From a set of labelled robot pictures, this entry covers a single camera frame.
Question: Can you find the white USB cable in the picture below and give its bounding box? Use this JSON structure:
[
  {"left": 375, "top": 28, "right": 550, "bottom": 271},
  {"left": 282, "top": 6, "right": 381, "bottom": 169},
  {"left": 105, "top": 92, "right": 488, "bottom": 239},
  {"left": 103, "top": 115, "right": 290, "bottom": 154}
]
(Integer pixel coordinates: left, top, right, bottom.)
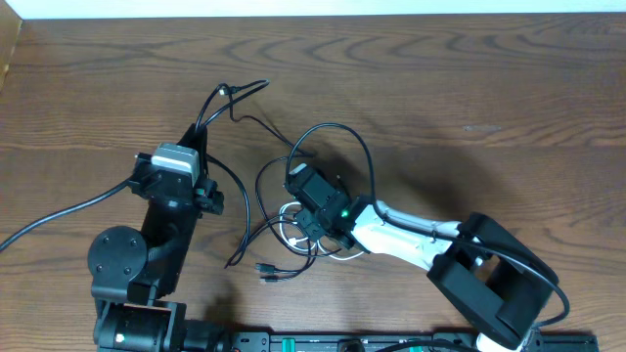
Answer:
[{"left": 278, "top": 200, "right": 366, "bottom": 261}]

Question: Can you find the black USB cable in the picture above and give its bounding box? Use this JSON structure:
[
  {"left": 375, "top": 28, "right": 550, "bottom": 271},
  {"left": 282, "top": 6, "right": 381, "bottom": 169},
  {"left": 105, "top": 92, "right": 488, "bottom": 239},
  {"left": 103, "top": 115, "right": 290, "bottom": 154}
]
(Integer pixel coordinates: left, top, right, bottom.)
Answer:
[{"left": 194, "top": 78, "right": 343, "bottom": 285}]

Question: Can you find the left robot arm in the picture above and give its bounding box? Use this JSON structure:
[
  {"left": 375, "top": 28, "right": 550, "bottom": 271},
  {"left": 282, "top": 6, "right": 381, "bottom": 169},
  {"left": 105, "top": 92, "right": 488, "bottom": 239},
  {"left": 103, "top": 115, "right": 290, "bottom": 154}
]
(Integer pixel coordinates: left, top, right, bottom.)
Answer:
[{"left": 87, "top": 125, "right": 224, "bottom": 351}]

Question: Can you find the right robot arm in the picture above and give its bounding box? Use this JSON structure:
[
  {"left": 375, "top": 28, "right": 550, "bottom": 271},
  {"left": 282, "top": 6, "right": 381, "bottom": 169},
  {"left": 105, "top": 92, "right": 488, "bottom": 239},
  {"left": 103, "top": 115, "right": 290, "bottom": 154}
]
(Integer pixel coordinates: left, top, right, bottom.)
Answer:
[{"left": 285, "top": 164, "right": 559, "bottom": 351}]

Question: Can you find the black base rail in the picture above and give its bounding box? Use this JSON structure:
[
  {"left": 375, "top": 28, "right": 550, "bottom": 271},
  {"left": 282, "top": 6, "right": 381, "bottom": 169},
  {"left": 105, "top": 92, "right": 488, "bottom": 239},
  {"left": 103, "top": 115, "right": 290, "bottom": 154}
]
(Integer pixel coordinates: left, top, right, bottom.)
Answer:
[{"left": 185, "top": 320, "right": 601, "bottom": 352}]

